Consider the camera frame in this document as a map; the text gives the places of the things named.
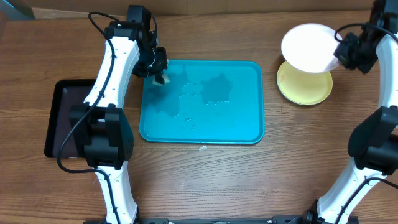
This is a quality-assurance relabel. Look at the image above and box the green scrubbing sponge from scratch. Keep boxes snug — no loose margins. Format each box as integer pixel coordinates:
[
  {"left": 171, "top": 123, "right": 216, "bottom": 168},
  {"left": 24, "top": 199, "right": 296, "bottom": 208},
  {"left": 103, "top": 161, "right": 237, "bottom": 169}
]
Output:
[{"left": 152, "top": 73, "right": 170, "bottom": 86}]

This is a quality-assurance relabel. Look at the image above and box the white plate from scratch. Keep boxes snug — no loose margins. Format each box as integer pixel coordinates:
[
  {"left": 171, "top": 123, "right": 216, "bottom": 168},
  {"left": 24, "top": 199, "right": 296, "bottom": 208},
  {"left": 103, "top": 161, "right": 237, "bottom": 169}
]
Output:
[{"left": 281, "top": 23, "right": 341, "bottom": 73}]

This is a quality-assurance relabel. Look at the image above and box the green rimmed plate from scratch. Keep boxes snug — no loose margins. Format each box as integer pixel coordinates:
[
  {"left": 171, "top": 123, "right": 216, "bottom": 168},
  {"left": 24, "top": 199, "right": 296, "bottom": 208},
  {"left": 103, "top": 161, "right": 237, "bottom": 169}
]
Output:
[{"left": 277, "top": 61, "right": 333, "bottom": 106}]

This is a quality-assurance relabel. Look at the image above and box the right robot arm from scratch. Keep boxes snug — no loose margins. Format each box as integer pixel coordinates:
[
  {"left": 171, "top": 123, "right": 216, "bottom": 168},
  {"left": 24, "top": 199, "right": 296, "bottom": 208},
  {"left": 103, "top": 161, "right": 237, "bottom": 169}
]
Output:
[{"left": 291, "top": 0, "right": 397, "bottom": 223}]

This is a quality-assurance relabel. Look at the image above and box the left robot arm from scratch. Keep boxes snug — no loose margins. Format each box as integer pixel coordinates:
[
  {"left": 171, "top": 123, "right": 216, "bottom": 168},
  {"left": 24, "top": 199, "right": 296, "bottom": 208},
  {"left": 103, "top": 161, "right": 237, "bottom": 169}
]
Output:
[{"left": 66, "top": 5, "right": 169, "bottom": 223}]

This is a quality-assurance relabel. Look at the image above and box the teal plastic tray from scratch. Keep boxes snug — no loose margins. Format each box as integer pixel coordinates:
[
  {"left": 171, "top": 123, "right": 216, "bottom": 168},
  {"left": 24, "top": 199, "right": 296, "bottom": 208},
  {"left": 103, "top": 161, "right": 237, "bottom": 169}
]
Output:
[{"left": 139, "top": 60, "right": 265, "bottom": 144}]

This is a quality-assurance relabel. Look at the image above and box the black rectangular tray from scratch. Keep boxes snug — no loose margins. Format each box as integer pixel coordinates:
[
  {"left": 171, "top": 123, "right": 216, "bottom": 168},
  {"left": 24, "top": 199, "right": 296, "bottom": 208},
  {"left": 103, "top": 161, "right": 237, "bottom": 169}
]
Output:
[{"left": 44, "top": 79, "right": 95, "bottom": 158}]

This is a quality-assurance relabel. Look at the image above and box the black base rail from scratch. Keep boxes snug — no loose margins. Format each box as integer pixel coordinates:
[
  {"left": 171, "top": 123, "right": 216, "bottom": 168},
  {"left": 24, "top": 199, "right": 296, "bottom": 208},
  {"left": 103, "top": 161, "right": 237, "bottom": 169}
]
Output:
[{"left": 83, "top": 214, "right": 361, "bottom": 224}]

